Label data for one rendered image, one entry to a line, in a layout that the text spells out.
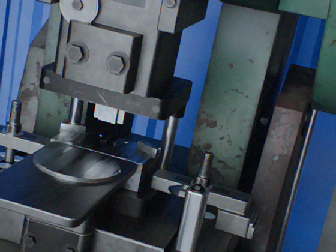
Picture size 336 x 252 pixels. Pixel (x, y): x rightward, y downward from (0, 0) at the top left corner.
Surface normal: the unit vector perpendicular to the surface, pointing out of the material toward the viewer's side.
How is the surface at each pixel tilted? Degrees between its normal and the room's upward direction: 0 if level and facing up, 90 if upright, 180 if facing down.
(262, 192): 74
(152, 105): 90
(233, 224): 90
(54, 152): 0
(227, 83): 90
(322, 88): 145
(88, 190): 0
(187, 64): 90
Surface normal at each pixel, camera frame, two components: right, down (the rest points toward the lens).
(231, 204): -0.31, 0.26
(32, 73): -0.25, -0.01
